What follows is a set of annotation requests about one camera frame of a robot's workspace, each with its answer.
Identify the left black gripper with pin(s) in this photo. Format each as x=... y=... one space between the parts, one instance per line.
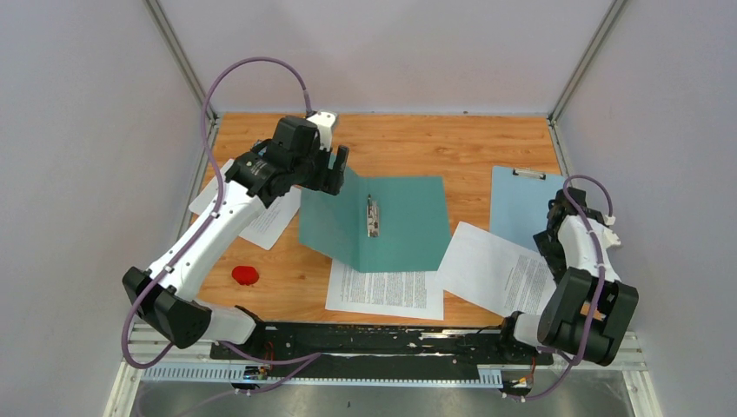
x=329 y=181

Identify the teal green folder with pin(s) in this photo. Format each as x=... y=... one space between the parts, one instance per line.
x=414 y=224

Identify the printed paper sheet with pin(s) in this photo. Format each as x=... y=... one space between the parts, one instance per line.
x=416 y=295
x=494 y=274
x=269 y=226

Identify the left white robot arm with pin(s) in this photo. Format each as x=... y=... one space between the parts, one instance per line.
x=165 y=293

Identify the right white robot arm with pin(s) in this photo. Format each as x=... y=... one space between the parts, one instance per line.
x=591 y=308

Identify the silver folder clip mechanism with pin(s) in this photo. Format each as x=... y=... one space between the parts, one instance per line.
x=372 y=217

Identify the red small object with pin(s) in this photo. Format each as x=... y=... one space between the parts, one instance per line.
x=245 y=275

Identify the blue clipboard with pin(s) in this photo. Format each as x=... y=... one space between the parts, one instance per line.
x=519 y=203

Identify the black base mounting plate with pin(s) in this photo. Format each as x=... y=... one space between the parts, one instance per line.
x=383 y=352

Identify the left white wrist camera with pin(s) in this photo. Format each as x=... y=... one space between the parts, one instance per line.
x=326 y=122

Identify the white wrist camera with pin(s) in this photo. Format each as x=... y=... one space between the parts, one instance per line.
x=607 y=237
x=326 y=122

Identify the aluminium frame rail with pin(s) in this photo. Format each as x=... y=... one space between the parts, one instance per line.
x=194 y=364

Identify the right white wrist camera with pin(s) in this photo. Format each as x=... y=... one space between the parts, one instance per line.
x=607 y=237

